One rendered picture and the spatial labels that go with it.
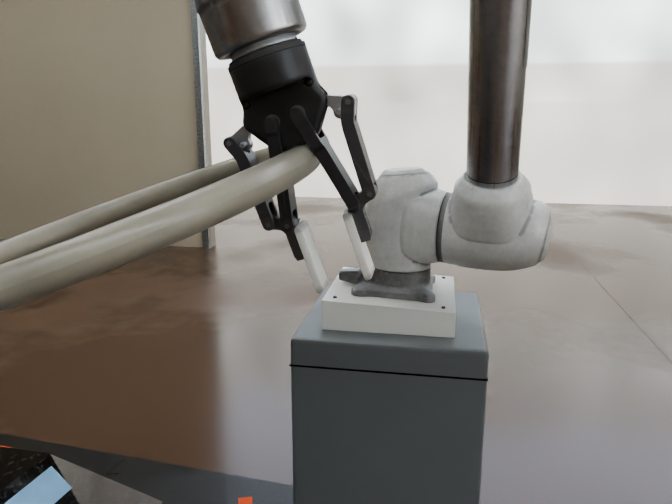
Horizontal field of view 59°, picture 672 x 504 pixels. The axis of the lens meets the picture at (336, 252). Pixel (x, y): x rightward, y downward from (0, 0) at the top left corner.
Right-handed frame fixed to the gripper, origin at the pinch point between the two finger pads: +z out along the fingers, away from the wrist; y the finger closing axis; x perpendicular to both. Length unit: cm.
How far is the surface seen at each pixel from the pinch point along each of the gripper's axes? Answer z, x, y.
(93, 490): 24, -4, 44
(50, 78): -118, -468, 334
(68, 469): 19.0, -2.2, 44.6
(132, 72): -95, -468, 253
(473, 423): 55, -49, -2
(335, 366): 36, -50, 22
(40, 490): 17.6, 3.7, 43.6
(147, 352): 78, -207, 174
